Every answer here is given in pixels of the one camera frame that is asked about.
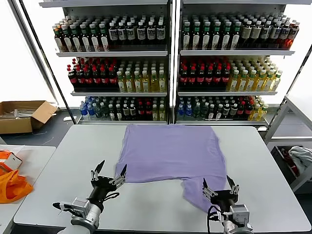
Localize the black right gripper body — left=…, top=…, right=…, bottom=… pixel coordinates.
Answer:
left=210, top=190, right=239, bottom=213

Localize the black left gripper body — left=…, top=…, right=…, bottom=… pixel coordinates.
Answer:
left=85, top=175, right=118, bottom=207

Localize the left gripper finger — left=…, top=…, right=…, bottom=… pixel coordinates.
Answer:
left=90, top=160, right=106, bottom=181
left=109, top=163, right=128, bottom=188

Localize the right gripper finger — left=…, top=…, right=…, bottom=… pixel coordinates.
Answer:
left=202, top=177, right=218, bottom=202
left=226, top=175, right=240, bottom=195

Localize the purple t-shirt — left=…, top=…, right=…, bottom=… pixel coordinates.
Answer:
left=114, top=123, right=229, bottom=213

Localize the black laundry bin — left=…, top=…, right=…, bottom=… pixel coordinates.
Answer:
left=270, top=145, right=312, bottom=193

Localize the red cloth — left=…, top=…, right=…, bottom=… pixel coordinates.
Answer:
left=279, top=148, right=300, bottom=176

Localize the cola bottle red cap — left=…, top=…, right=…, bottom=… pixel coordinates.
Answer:
left=196, top=65, right=206, bottom=91
left=68, top=64, right=78, bottom=90
left=93, top=66, right=102, bottom=90
left=245, top=101, right=253, bottom=120
left=137, top=102, right=145, bottom=121
left=188, top=65, right=197, bottom=91
left=84, top=66, right=94, bottom=90
left=100, top=66, right=110, bottom=90
left=237, top=101, right=246, bottom=120
left=145, top=102, right=153, bottom=121
left=221, top=65, right=231, bottom=91
left=213, top=65, right=223, bottom=91
left=179, top=65, right=189, bottom=91
left=204, top=65, right=214, bottom=91
left=109, top=66, right=118, bottom=90
left=76, top=66, right=86, bottom=90

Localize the grey white cloth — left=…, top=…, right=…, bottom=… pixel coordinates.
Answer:
left=288, top=145, right=312, bottom=176

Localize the orange and white box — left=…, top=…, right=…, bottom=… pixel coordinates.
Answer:
left=0, top=150, right=23, bottom=176

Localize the orange plastic bag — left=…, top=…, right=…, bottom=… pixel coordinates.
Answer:
left=0, top=169, right=34, bottom=204

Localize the brown cardboard box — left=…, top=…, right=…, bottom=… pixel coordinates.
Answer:
left=0, top=100, right=59, bottom=135

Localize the white plastic strips bundle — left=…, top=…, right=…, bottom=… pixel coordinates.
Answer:
left=0, top=108, right=33, bottom=120

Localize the grey metal shelf rack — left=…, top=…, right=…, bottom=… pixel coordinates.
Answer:
left=174, top=0, right=297, bottom=126
left=39, top=0, right=175, bottom=125

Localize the black slanted pole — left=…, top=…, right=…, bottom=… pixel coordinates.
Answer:
left=19, top=0, right=78, bottom=125
left=282, top=45, right=312, bottom=104

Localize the dark tea bottle green cap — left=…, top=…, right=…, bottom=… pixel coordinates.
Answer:
left=60, top=23, right=72, bottom=53
left=89, top=23, right=99, bottom=52
left=212, top=21, right=221, bottom=51
left=99, top=22, right=109, bottom=52
left=201, top=21, right=211, bottom=51
left=231, top=21, right=241, bottom=51
left=70, top=23, right=80, bottom=53
left=222, top=21, right=232, bottom=51
left=192, top=21, right=201, bottom=51
left=79, top=23, right=90, bottom=52
left=182, top=21, right=192, bottom=51

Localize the dark drink bottle white label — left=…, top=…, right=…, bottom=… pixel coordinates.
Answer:
left=260, top=20, right=272, bottom=48
left=117, top=21, right=127, bottom=49
left=279, top=20, right=291, bottom=48
left=108, top=21, right=118, bottom=49
left=146, top=20, right=156, bottom=49
left=270, top=20, right=281, bottom=48
left=156, top=20, right=165, bottom=49
left=136, top=21, right=146, bottom=49
left=126, top=21, right=137, bottom=49

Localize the dark bottle beige label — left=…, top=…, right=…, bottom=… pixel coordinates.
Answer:
left=251, top=20, right=262, bottom=48
left=241, top=20, right=252, bottom=48

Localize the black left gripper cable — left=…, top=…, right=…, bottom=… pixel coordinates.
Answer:
left=98, top=192, right=120, bottom=203

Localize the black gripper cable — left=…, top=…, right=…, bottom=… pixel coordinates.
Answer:
left=98, top=192, right=120, bottom=203
left=206, top=205, right=220, bottom=234

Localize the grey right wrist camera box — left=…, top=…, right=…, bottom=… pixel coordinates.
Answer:
left=231, top=204, right=251, bottom=223

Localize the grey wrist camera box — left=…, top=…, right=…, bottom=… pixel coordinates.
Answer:
left=231, top=204, right=251, bottom=223
left=52, top=197, right=90, bottom=217

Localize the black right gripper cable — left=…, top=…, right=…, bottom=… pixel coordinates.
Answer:
left=206, top=205, right=220, bottom=234

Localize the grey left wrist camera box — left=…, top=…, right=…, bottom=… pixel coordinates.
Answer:
left=52, top=197, right=90, bottom=217

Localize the grey slanted frame bar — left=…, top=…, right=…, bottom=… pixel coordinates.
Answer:
left=7, top=0, right=59, bottom=104

